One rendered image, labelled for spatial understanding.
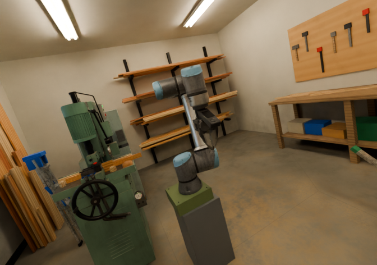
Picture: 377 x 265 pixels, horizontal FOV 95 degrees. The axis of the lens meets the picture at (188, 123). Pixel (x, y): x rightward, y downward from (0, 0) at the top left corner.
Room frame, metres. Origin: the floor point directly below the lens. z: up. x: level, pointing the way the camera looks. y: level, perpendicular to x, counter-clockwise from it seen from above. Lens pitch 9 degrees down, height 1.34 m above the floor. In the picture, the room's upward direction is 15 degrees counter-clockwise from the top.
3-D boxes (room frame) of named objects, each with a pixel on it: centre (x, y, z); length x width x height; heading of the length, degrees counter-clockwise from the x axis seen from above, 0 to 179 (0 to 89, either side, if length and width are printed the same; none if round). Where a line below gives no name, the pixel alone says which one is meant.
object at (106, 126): (1.70, 0.79, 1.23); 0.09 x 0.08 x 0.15; 19
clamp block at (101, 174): (1.27, 0.80, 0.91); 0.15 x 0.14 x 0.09; 109
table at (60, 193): (1.35, 0.83, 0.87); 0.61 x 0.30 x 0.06; 109
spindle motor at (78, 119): (1.45, 0.87, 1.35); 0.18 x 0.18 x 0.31
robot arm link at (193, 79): (0.77, -0.07, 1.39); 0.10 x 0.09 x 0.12; 2
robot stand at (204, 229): (1.26, 0.12, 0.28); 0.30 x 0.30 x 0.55; 22
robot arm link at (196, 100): (0.77, -0.07, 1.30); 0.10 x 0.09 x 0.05; 108
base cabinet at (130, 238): (1.56, 0.91, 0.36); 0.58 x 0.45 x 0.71; 19
